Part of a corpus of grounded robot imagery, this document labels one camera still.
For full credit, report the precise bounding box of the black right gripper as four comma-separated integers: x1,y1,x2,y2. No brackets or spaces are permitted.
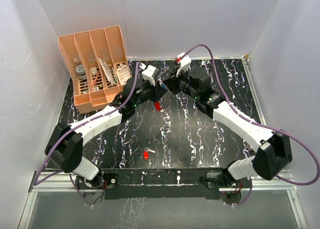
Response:
164,66,200,100

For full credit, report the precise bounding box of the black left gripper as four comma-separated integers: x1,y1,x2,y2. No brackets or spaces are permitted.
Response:
133,78,167,108

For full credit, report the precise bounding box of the silver key with red tag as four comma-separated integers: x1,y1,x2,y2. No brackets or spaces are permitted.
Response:
143,147,156,161

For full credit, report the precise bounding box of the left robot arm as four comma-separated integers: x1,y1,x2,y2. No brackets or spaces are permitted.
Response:
44,78,167,189

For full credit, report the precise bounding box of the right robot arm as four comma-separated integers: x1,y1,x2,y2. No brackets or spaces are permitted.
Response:
163,72,293,188

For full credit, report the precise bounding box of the white packaged card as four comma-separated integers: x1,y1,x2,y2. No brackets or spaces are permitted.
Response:
98,58,116,86

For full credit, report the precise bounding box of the small white box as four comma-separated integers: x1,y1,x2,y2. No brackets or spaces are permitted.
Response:
90,66,98,76

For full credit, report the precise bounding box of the peach plastic desk organizer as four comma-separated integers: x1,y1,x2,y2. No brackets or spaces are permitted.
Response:
58,25,129,114

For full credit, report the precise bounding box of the round metal tin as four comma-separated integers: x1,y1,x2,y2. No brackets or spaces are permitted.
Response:
75,64,87,80

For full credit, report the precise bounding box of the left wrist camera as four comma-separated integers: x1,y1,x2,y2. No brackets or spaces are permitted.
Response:
139,63,159,87

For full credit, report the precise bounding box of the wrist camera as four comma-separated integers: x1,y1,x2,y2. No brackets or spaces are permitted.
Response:
174,52,192,78
139,63,159,87

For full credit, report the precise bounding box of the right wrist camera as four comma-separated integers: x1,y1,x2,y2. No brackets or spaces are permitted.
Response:
174,52,192,78

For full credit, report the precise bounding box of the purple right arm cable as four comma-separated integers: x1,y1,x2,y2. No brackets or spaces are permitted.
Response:
183,43,320,206

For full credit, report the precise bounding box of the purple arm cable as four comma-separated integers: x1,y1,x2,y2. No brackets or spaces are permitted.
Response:
183,43,320,206
33,62,141,209

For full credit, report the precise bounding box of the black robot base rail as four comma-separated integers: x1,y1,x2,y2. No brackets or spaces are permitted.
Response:
75,168,250,203

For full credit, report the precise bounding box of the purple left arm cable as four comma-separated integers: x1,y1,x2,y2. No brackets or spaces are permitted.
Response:
33,62,141,209

